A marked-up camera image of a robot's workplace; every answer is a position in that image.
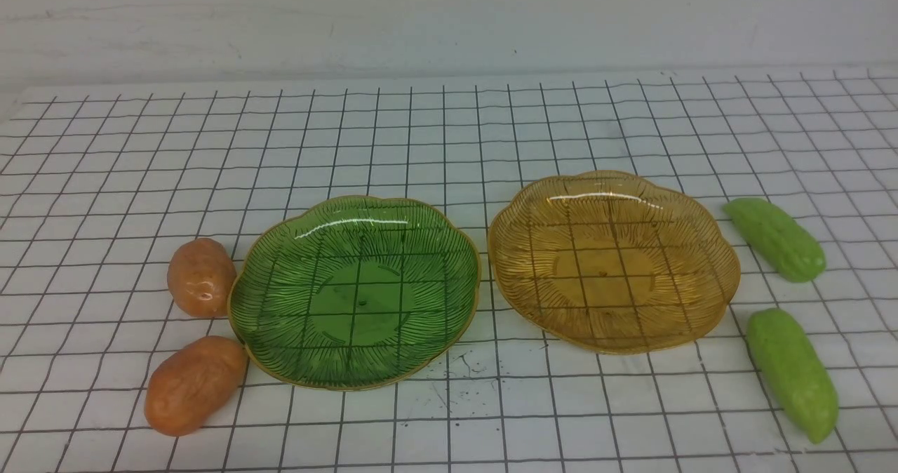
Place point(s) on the green bitter gourd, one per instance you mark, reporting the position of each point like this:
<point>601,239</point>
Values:
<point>794,372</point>
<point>773,234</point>

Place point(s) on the green glass plate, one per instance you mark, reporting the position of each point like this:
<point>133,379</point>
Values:
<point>356,293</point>

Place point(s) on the brown potato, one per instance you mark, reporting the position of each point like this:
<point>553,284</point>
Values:
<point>200,277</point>
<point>194,383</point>

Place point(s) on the amber glass plate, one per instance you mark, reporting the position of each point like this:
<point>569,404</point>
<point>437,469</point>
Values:
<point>611,262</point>

